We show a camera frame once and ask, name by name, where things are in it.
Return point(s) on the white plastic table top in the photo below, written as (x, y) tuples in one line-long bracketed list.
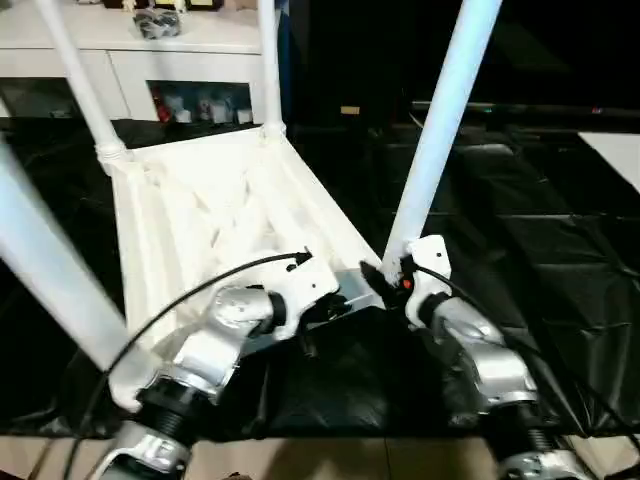
[(225, 200)]

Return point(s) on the white plastic table leg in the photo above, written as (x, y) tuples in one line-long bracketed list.
[(269, 65), (80, 75), (50, 250), (440, 125)]

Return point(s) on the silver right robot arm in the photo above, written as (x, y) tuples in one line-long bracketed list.
[(490, 360)]

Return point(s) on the black glossy mat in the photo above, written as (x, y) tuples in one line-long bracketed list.
[(525, 225)]

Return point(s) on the small tan label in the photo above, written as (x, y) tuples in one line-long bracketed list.
[(350, 110)]

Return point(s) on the small white cup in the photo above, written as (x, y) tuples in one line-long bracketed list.
[(243, 116)]

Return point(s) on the long black bar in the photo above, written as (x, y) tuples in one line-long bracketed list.
[(525, 109)]

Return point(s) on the white flat panel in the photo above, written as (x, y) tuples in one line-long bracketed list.
[(615, 157)]

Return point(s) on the white glass-door cabinet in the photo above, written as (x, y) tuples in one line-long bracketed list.
[(200, 65)]

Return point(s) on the large dark screen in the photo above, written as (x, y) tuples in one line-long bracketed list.
[(550, 45)]

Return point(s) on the dark bag of parts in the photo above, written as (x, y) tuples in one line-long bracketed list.
[(156, 25)]

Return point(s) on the small white toy figurine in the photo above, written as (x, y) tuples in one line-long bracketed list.
[(128, 6), (180, 5)]

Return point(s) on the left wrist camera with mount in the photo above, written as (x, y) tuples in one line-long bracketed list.
[(305, 285)]

